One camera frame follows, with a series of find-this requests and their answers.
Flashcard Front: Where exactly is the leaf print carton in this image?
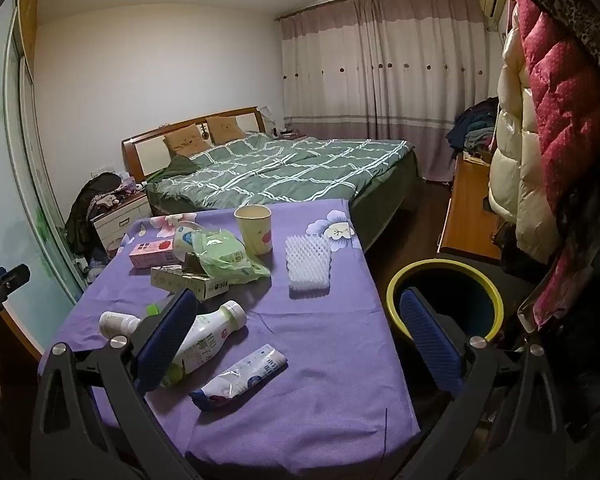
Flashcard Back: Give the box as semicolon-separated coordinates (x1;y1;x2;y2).
150;264;230;302

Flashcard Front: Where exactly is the cream puffer jacket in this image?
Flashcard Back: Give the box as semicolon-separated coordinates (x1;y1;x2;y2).
488;25;561;263

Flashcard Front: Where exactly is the red puffer jacket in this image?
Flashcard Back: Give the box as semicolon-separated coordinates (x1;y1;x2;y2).
512;0;600;331

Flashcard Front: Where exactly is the green plaid duvet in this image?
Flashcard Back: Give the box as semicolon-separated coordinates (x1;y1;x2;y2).
146;131;416;211

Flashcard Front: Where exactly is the cream paper cup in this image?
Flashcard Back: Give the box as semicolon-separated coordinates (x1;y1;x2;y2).
234;205;273;256

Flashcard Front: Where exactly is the white green drink bottle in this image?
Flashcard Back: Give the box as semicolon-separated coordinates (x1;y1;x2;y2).
167;300;248;376

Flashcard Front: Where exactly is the purple floral tablecloth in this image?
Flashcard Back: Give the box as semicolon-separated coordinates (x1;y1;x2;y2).
37;199;422;466

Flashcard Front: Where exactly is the green plastic bag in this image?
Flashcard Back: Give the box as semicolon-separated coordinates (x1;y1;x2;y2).
192;228;272;281

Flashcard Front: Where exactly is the white nightstand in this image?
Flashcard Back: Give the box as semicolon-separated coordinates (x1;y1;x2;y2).
91;192;153;260

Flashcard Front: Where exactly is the brown gable carton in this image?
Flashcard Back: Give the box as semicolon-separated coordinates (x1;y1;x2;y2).
181;251;208;276

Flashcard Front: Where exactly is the wooden bed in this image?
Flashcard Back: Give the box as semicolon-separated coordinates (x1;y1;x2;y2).
121;106;422;255

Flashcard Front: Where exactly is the pink strawberry milk carton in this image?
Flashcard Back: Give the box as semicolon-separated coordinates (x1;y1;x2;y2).
129;238;177;271

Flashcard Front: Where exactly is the glass sliding wardrobe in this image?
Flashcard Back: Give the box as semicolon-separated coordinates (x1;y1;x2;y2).
0;0;88;361

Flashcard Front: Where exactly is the leopard print garment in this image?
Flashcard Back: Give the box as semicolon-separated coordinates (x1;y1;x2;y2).
530;0;600;111

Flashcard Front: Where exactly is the dark clothes pile on nightstand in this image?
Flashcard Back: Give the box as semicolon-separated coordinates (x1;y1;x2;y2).
65;171;148;256

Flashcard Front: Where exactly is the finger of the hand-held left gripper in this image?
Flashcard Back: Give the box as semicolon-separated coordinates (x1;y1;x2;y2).
0;263;32;311

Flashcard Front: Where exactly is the yellow rim trash bin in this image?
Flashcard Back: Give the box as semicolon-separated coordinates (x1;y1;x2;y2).
386;258;505;346

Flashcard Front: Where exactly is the brown pillow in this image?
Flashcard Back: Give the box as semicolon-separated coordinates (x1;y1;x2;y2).
163;126;212;158
205;115;247;145

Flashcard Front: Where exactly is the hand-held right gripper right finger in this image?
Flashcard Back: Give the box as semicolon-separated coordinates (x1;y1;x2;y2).
399;287;571;480

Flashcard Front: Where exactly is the white yogurt tub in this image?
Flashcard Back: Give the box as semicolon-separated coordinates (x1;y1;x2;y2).
172;225;203;263

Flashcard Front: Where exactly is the white blue tube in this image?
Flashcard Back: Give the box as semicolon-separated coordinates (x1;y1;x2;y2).
189;344;287;408

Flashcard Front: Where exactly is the small white bottle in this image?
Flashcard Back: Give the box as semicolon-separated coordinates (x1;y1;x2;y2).
98;311;142;339

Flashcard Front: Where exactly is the pink white curtain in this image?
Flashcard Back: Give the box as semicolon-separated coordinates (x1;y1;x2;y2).
278;0;501;183

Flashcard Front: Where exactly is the pile of folded clothes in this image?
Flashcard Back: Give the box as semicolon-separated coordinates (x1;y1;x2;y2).
446;97;501;156

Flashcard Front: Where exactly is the wooden desk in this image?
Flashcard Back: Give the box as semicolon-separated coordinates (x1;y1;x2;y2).
437;152;506;261

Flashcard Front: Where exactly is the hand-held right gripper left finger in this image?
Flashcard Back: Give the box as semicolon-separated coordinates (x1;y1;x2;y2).
30;287;201;480

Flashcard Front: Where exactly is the dark green garment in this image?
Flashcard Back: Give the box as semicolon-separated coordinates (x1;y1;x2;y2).
157;155;201;178

